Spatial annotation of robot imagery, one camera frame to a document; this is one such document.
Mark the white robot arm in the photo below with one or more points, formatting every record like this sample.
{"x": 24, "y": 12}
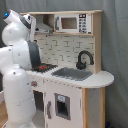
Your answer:
{"x": 19, "y": 55}

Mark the wooden toy kitchen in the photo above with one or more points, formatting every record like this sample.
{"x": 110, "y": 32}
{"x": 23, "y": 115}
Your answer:
{"x": 74, "y": 89}

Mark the grey toy sink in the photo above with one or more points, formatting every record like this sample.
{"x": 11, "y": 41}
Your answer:
{"x": 72, "y": 74}

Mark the black toy faucet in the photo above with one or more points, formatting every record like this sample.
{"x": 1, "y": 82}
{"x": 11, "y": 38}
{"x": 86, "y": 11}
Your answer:
{"x": 81, "y": 64}

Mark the black toy stovetop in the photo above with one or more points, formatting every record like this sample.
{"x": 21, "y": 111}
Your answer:
{"x": 44, "y": 68}

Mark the red left stove knob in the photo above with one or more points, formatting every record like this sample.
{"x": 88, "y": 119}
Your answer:
{"x": 34, "y": 83}

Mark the grey dishwasher panel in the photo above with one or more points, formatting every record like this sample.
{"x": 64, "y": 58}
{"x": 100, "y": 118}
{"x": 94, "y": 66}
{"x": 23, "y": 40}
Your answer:
{"x": 62, "y": 106}

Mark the white toy microwave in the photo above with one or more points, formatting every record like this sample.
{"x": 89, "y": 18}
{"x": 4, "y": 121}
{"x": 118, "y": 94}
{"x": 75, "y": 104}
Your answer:
{"x": 73, "y": 23}

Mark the grey range hood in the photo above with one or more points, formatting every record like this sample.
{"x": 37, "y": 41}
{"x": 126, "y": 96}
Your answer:
{"x": 44, "y": 23}

